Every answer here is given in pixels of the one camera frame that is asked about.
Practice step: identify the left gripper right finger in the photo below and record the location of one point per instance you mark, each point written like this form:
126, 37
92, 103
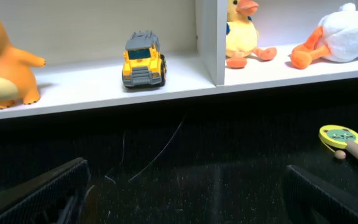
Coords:
319, 199

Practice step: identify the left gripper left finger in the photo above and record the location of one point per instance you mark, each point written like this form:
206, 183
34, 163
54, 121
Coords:
39, 193

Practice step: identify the yellow rattle drum toy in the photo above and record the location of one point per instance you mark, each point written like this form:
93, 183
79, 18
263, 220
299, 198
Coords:
340, 137

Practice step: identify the orange dinosaur toy figure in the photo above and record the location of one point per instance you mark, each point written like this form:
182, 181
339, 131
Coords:
5, 62

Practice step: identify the white plush goose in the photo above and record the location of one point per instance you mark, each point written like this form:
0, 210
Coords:
343, 37

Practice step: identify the grey and yellow toy truck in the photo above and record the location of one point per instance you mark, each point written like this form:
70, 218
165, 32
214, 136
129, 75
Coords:
144, 60

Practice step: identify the yellow plush duck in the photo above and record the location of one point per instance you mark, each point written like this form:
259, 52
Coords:
242, 34

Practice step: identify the white shelf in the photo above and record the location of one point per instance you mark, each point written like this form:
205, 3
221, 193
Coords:
179, 62

